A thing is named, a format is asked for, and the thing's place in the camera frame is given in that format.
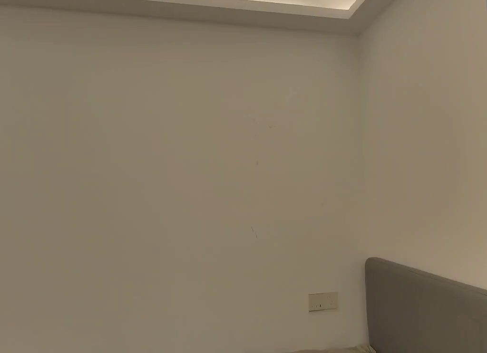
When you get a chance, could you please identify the grey padded headboard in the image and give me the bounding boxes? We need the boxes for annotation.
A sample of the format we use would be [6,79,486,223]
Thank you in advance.
[365,257,487,353]

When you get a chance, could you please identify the white wall socket plate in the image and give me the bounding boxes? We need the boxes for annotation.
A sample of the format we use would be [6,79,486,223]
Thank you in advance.
[308,291,340,313]

